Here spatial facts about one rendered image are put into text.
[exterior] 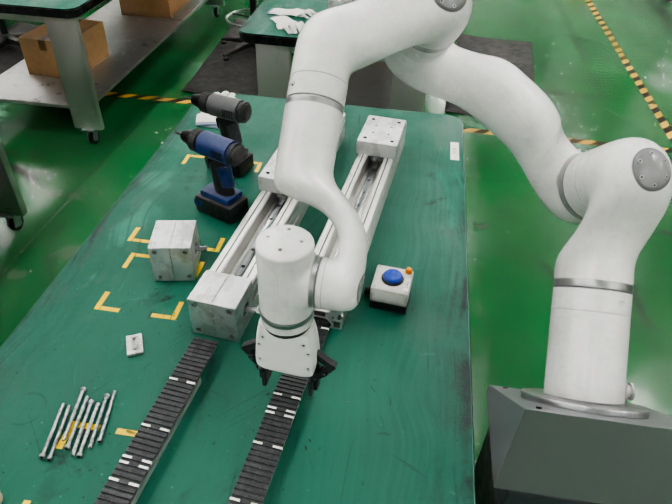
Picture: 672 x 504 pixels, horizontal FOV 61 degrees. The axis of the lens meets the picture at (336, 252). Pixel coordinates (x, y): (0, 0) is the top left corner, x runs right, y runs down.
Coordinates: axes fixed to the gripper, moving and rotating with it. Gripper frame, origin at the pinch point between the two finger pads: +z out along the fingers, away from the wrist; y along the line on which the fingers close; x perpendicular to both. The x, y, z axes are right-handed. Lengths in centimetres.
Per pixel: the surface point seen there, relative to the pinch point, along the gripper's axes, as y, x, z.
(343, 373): 7.8, 9.0, 6.4
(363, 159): -3, 74, -2
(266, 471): 1.1, -15.7, 3.1
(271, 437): -0.1, -9.7, 3.1
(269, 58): -70, 188, 20
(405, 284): 15.8, 30.6, 0.4
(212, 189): -37, 51, -1
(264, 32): -70, 182, 6
